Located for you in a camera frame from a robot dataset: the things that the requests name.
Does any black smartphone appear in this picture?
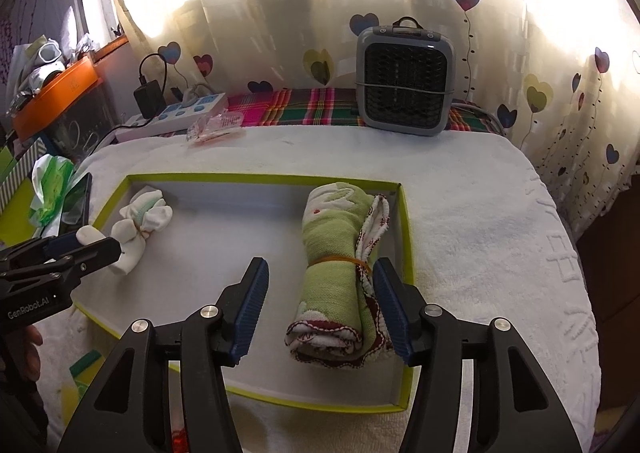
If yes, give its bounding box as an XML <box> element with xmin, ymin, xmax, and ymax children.
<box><xmin>58</xmin><ymin>172</ymin><xmax>92</xmax><ymax>234</ymax></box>

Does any white power strip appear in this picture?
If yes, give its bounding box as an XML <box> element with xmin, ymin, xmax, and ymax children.
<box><xmin>114</xmin><ymin>93</ymin><xmax>229</xmax><ymax>142</ymax></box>

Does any grey portable fan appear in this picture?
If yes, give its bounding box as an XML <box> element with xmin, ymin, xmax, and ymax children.
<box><xmin>355</xmin><ymin>16</ymin><xmax>456</xmax><ymax>136</ymax></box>

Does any yellow-green shallow box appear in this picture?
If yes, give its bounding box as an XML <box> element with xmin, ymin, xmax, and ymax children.
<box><xmin>73</xmin><ymin>172</ymin><xmax>413</xmax><ymax>414</ymax></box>

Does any white towel cover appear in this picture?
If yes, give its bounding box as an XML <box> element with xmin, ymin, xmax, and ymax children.
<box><xmin>38</xmin><ymin>126</ymin><xmax>601</xmax><ymax>452</ymax></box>

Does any orange tray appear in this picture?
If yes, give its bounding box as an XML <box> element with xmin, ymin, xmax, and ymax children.
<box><xmin>12</xmin><ymin>56</ymin><xmax>102</xmax><ymax>142</ymax></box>

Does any green tissue pack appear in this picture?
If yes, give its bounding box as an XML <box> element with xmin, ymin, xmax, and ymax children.
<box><xmin>28</xmin><ymin>154</ymin><xmax>75</xmax><ymax>236</ymax></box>

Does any yellow green sponge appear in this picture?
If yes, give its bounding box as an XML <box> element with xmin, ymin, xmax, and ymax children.
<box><xmin>61</xmin><ymin>350</ymin><xmax>104</xmax><ymax>427</ymax></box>

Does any green towel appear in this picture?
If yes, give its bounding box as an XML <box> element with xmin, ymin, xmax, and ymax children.
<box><xmin>284</xmin><ymin>182</ymin><xmax>393</xmax><ymax>369</ymax></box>

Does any plaid colourful cloth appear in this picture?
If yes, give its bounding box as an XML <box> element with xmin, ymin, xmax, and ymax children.
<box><xmin>228</xmin><ymin>88</ymin><xmax>502</xmax><ymax>134</ymax></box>

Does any heart pattern curtain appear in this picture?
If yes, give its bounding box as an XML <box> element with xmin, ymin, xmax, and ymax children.
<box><xmin>116</xmin><ymin>0</ymin><xmax>639</xmax><ymax>235</ymax></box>

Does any person's left hand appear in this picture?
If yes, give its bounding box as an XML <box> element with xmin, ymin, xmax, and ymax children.
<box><xmin>16</xmin><ymin>325</ymin><xmax>43</xmax><ymax>381</ymax></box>

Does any white cloth bundle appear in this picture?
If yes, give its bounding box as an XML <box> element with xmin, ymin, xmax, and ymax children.
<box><xmin>110</xmin><ymin>186</ymin><xmax>174</xmax><ymax>275</ymax></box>

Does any black charger adapter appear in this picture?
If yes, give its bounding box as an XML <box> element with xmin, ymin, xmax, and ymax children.
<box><xmin>134</xmin><ymin>52</ymin><xmax>168</xmax><ymax>120</ymax></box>

